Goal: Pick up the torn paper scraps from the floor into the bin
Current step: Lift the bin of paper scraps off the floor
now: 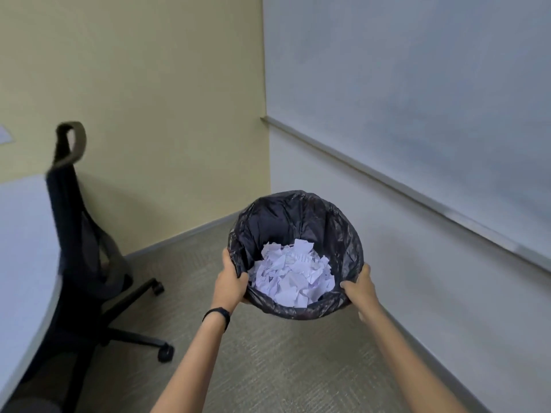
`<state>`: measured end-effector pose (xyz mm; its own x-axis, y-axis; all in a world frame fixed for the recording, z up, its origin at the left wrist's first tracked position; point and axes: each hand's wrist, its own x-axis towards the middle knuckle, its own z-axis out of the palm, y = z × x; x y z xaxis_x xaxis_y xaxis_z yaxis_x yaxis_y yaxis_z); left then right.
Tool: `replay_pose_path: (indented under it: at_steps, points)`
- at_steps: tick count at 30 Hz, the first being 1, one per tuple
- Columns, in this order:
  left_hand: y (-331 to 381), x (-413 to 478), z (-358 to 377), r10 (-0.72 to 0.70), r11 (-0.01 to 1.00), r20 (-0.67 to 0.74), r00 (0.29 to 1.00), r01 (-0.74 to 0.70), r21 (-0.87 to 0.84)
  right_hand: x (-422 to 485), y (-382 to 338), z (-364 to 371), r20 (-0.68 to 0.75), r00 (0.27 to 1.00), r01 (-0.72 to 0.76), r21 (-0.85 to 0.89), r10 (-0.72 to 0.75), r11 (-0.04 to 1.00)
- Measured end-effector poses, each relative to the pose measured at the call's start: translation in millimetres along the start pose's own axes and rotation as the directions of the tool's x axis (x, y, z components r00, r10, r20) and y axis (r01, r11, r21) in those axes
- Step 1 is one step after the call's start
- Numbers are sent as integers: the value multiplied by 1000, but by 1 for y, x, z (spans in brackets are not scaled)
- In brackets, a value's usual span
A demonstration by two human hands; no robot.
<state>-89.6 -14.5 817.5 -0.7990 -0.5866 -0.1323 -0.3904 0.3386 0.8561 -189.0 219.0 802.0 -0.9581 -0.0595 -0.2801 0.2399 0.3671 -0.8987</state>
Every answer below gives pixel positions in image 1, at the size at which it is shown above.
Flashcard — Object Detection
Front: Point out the person's left hand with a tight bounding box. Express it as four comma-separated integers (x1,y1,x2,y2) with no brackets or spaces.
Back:
210,248,250,316

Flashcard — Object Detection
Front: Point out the person's right hand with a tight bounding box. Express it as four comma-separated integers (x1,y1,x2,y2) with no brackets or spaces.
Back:
340,263,382,326

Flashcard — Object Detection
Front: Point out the black bin bag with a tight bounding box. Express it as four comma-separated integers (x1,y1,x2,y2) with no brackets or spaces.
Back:
227,190,365,320

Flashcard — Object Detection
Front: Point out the person's left forearm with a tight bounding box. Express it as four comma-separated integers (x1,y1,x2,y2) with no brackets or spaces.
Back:
148,311,233,413

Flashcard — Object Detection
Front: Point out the person's right forearm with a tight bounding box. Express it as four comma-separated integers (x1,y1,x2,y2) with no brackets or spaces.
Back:
359,303,470,413

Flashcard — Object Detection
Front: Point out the black wristband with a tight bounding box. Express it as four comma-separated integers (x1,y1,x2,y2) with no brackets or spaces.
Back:
202,307,231,332

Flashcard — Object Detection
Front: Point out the pile of torn white paper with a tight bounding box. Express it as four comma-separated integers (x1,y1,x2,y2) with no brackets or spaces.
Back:
250,239,336,309

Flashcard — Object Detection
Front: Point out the black office chair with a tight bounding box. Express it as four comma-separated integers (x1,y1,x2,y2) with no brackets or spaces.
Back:
26,121,175,413

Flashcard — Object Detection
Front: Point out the white wall whiteboard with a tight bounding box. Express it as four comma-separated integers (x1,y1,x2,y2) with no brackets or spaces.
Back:
261,0,551,273

